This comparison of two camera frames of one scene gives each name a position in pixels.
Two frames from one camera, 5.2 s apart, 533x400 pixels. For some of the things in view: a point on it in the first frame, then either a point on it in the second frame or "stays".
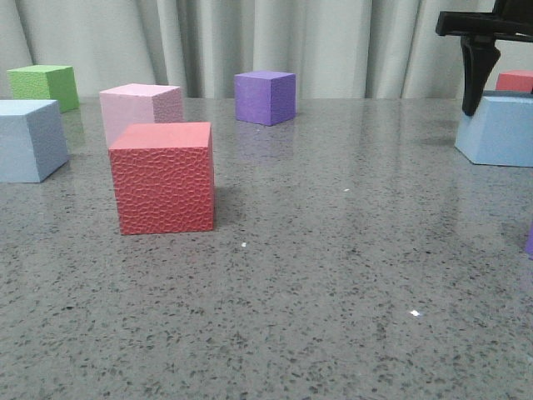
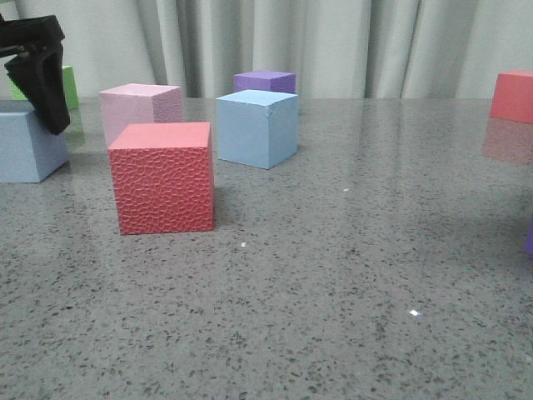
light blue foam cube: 499,132 → 256,128
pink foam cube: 139,103 stays
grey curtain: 336,48 stays
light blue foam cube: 32,140 stays
